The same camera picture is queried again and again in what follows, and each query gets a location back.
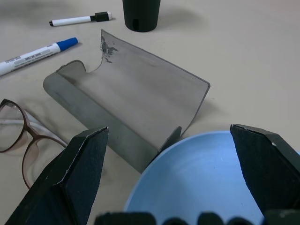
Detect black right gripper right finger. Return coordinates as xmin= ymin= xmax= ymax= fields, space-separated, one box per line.
xmin=230 ymin=123 xmax=300 ymax=213

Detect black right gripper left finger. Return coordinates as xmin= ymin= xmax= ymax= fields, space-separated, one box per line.
xmin=4 ymin=126 xmax=110 ymax=225

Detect brown frame eyeglasses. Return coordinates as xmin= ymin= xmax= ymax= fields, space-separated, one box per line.
xmin=0 ymin=98 xmax=68 ymax=189

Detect grey glasses case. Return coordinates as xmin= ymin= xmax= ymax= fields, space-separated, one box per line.
xmin=43 ymin=29 xmax=211 ymax=174

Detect white marker with blue cap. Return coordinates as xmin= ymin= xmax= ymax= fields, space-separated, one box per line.
xmin=0 ymin=37 xmax=79 ymax=77

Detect pale round plate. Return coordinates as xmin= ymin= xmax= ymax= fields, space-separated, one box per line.
xmin=123 ymin=130 xmax=300 ymax=225

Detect white marker with black cap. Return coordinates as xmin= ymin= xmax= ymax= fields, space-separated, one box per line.
xmin=49 ymin=11 xmax=113 ymax=27

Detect black pen cup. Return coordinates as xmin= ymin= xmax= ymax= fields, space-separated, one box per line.
xmin=122 ymin=0 xmax=161 ymax=33

